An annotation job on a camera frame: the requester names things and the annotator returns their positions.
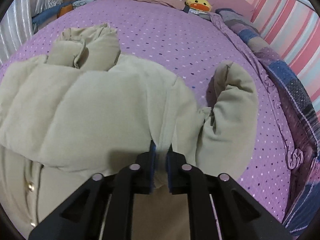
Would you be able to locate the beige puffer jacket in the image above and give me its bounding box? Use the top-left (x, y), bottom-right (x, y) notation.
top-left (1, 24), bottom-right (259, 239)

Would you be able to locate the yellow duck plush toy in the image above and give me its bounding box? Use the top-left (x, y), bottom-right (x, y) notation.
top-left (185, 0), bottom-right (212, 15)

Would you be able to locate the silver white curtain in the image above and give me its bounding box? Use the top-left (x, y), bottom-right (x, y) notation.
top-left (1, 0), bottom-right (49, 64)

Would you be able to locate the blue purple patchwork blanket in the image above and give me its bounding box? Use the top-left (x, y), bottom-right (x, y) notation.
top-left (215, 8), bottom-right (319, 238)

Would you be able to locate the blue fabric beside bed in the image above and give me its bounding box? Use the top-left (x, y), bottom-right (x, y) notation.
top-left (31, 0), bottom-right (75, 25)

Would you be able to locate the purple diamond-pattern bed sheet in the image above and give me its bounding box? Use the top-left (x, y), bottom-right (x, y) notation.
top-left (9, 0), bottom-right (294, 220)

